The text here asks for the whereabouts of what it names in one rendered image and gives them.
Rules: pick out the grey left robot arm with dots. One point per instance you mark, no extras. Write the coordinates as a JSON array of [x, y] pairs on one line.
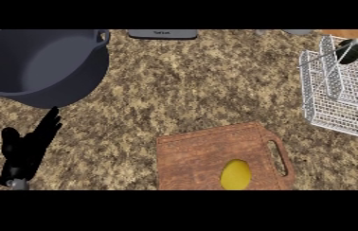
[[18, 184]]

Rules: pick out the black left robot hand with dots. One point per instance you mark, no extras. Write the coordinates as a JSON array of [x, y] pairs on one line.
[[30, 149]]

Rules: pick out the dark grey pot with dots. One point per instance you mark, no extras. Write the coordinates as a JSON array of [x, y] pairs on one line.
[[49, 67]]

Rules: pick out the yellow squash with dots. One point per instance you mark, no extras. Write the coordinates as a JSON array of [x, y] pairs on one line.
[[236, 175]]

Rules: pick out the brown wooden object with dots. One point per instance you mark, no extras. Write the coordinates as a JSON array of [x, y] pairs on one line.
[[341, 33]]

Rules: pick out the dark green vegetable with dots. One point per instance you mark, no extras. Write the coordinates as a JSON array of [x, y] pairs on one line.
[[348, 52]]

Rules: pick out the brown wooden cutting board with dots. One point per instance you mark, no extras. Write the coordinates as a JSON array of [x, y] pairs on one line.
[[205, 159]]

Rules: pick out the grey flat appliance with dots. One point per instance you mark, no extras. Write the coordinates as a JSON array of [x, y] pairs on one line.
[[162, 34]]

